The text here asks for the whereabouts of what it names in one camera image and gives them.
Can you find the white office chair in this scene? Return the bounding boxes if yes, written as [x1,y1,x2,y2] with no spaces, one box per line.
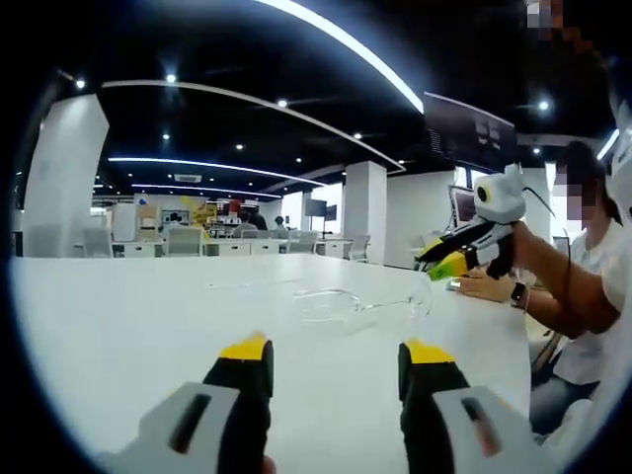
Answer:
[344,234,372,264]
[166,225,204,258]
[80,226,116,259]

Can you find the long curved ceiling light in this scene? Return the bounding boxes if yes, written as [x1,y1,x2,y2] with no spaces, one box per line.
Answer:
[259,0,426,114]

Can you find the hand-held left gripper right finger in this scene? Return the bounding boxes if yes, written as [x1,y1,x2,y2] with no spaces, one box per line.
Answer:
[397,338,560,474]

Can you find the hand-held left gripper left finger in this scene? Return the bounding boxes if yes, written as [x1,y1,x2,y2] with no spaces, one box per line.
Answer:
[97,333,276,474]

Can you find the narrow white pillar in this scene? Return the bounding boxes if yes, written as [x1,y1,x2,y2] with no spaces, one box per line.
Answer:
[344,160,389,266]

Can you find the monitor on stand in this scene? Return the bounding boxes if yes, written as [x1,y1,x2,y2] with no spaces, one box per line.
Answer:
[304,198,340,238]

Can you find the row of white desks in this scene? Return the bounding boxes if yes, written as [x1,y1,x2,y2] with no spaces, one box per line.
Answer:
[73,235,357,259]

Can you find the desk monitor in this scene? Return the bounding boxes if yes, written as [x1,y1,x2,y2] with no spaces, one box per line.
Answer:
[447,184,479,224]

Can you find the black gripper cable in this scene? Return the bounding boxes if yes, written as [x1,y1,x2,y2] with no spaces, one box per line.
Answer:
[523,185,574,310]

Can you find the yellow wall decoration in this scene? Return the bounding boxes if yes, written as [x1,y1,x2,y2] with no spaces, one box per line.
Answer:
[178,196,219,229]

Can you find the person's white sleeve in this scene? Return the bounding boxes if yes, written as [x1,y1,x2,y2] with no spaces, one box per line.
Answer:
[599,231,632,327]

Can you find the clear plastic bag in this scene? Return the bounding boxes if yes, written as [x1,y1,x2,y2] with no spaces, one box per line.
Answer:
[292,273,437,343]

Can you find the large dark wall screen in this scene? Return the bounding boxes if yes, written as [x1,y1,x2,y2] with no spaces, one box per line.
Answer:
[423,91,518,165]

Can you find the wide white pillar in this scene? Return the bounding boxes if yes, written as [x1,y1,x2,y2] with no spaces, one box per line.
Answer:
[22,93,111,259]

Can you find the white table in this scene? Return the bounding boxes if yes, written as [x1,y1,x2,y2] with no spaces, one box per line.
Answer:
[8,252,535,474]

